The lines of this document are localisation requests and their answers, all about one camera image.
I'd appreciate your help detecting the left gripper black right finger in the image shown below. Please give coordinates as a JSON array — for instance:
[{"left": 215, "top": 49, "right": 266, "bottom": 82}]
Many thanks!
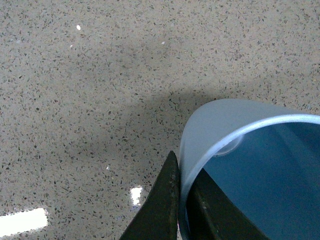
[{"left": 186, "top": 169, "right": 268, "bottom": 240}]

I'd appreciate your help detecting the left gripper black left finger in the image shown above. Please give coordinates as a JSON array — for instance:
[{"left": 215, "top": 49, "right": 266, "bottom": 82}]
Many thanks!
[{"left": 120, "top": 150, "right": 180, "bottom": 240}]

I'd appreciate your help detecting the light blue plastic cup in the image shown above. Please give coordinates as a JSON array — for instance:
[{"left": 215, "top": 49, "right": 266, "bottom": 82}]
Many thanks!
[{"left": 179, "top": 99, "right": 320, "bottom": 240}]

